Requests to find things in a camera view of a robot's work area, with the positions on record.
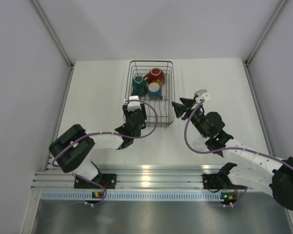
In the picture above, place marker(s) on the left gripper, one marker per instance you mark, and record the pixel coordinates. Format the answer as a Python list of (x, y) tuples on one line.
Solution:
[(127, 113)]

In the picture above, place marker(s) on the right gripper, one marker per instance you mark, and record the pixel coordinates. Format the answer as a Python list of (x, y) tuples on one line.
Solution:
[(181, 108)]

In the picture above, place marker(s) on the dark green mug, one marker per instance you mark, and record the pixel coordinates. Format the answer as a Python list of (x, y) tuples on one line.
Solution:
[(139, 86)]

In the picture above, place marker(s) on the dark blue cup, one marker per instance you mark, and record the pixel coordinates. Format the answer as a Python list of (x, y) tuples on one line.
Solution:
[(154, 91)]

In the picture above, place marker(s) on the red cup white inside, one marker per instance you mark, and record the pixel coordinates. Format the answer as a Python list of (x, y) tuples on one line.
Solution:
[(155, 75)]

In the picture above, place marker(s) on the clear glass front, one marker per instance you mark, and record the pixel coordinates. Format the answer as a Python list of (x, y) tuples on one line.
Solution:
[(199, 144)]

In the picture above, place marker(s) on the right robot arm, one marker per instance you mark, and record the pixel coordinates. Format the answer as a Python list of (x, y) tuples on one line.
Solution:
[(243, 165)]

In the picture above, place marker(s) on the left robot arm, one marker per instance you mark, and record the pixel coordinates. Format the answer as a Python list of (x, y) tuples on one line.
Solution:
[(71, 150)]

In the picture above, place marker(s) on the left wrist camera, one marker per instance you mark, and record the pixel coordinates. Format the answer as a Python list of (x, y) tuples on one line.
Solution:
[(132, 103)]

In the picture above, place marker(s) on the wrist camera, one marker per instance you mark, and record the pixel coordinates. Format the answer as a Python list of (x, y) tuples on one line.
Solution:
[(132, 103), (201, 96)]

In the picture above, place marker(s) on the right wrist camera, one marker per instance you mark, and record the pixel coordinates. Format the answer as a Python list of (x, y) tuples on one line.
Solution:
[(201, 96)]

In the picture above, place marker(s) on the aluminium mounting rail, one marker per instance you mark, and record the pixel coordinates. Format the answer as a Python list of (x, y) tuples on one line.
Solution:
[(134, 177)]

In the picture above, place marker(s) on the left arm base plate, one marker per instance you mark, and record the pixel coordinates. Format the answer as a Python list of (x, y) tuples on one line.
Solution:
[(108, 181)]

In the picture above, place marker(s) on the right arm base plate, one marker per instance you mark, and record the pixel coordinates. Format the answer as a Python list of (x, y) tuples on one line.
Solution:
[(211, 182)]

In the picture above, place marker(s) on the slotted cable duct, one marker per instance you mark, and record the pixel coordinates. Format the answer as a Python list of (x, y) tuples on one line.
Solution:
[(133, 196)]

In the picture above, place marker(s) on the left aluminium frame post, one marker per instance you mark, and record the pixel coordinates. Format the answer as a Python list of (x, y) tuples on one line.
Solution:
[(45, 20)]

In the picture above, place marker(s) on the aluminium frame post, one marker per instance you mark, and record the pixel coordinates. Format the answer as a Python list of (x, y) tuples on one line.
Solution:
[(281, 5), (45, 20)]

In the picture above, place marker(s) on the right aluminium frame post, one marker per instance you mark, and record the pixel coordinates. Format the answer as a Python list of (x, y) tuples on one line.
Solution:
[(281, 5)]

